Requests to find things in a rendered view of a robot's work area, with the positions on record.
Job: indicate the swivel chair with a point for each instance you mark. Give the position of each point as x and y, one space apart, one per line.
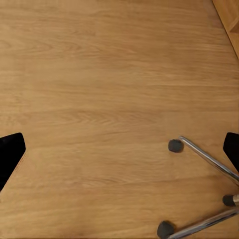
166 231

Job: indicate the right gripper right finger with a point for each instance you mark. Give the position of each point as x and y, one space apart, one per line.
231 148

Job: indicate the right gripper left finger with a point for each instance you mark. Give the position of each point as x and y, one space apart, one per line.
12 148

